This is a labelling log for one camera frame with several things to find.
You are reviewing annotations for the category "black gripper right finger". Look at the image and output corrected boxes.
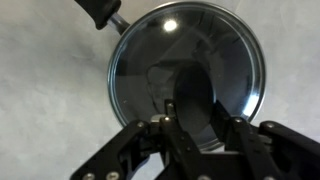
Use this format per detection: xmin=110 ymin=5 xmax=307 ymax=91
xmin=211 ymin=99 xmax=320 ymax=180

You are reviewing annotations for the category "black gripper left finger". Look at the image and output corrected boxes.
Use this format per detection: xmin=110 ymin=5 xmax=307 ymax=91
xmin=69 ymin=99 xmax=214 ymax=180

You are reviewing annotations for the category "glass lid with black knob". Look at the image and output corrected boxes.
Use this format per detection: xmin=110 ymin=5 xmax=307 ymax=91
xmin=107 ymin=1 xmax=267 ymax=152

